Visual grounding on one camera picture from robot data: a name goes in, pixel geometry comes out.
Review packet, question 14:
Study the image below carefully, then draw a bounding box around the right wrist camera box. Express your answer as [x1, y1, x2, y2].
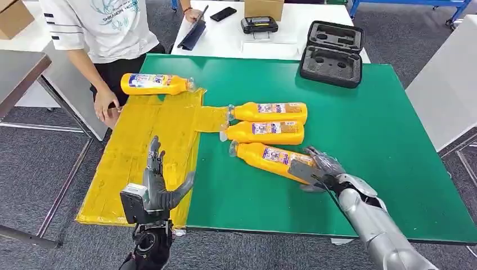
[287, 159, 325, 185]

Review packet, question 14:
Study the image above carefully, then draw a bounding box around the large cardboard box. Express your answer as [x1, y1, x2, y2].
[0, 0, 35, 41]

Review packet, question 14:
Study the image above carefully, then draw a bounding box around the green table mat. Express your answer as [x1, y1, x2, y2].
[139, 53, 477, 245]

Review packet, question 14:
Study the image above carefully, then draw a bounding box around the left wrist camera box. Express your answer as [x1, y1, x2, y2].
[119, 183, 151, 226]

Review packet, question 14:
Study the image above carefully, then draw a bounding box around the orange plastic bottle clear cap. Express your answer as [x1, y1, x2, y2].
[227, 102, 309, 125]
[120, 73, 196, 96]
[219, 120, 305, 146]
[228, 141, 317, 186]

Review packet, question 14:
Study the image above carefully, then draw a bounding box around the black handheld device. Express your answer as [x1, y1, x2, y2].
[240, 16, 280, 41]

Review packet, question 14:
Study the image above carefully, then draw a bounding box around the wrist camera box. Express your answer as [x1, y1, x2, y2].
[119, 183, 151, 226]
[287, 159, 325, 185]

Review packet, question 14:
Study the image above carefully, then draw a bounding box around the black camera cable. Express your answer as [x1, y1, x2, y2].
[314, 178, 361, 239]

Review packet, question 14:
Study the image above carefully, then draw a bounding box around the yellow plastic sheet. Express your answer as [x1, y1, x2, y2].
[75, 88, 230, 229]

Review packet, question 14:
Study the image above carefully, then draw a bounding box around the white table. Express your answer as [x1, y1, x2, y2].
[170, 0, 371, 64]

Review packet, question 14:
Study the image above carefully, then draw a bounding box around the black foam-lined case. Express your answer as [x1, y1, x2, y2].
[299, 20, 365, 89]

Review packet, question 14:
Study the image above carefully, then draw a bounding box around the person's right hand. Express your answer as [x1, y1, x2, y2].
[93, 89, 122, 130]

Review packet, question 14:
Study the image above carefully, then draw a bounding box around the person's left hand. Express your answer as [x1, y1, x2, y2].
[184, 8, 204, 24]

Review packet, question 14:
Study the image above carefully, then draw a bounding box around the tablet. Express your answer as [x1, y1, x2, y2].
[177, 4, 209, 51]

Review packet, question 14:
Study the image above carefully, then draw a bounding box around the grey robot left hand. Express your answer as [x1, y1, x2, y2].
[142, 136, 196, 214]

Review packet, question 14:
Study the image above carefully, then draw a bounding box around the grey table with metal legs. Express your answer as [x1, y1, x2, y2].
[0, 49, 94, 250]

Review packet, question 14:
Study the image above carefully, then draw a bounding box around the person in white shirt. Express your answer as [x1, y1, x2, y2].
[39, 0, 204, 129]

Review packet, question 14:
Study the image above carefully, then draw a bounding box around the small cardboard box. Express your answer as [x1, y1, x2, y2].
[244, 0, 285, 22]

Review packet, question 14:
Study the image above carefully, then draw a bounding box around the black smartphone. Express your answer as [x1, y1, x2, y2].
[209, 6, 238, 23]

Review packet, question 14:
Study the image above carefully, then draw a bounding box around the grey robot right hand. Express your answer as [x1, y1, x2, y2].
[299, 146, 348, 194]

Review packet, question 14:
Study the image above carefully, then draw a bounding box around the pale grey table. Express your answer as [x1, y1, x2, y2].
[405, 14, 477, 187]

